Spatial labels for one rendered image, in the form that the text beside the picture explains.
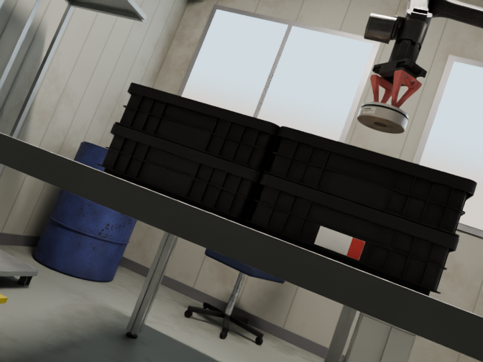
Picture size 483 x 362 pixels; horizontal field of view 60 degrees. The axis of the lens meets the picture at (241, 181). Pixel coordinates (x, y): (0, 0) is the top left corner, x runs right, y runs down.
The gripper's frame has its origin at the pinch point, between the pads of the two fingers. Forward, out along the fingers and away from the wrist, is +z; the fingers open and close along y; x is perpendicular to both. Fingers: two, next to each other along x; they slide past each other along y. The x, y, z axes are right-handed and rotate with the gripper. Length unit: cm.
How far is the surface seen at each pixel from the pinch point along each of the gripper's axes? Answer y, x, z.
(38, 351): -95, -33, 107
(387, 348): 37, -21, 41
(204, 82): -295, 50, -64
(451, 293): -126, 225, 36
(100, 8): -196, -55, -49
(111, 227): -217, 2, 73
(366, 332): 36, -23, 40
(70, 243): -218, -19, 91
